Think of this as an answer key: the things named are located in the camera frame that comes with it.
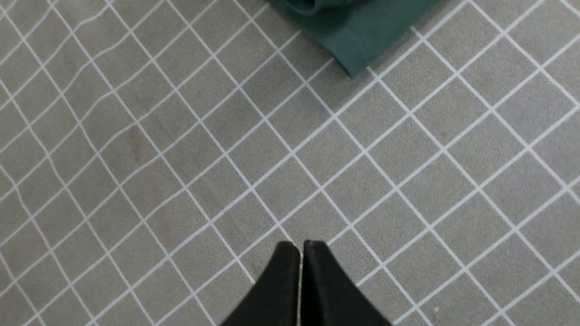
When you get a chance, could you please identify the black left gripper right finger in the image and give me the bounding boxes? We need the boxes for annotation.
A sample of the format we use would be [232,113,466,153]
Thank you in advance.
[300,240,390,326]

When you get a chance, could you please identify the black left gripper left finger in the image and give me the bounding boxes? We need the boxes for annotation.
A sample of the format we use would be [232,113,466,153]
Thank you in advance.
[221,241,300,326]

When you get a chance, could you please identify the green long sleeve shirt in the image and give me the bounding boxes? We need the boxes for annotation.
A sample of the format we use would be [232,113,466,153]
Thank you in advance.
[270,0,437,78]

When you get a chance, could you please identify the beige grid tablecloth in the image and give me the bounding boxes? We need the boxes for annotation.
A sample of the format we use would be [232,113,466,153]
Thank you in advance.
[1,0,579,326]

